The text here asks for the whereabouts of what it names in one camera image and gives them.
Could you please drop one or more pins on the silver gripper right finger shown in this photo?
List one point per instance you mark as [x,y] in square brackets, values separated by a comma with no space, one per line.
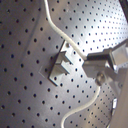
[115,56]

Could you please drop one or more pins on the perforated metal breadboard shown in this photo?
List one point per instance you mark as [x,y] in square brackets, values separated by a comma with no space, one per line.
[28,49]

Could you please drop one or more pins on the grey metal cable clip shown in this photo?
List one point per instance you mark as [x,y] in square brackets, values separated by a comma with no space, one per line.
[62,64]

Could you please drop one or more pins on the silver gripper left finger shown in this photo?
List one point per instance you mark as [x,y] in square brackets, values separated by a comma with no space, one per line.
[106,75]

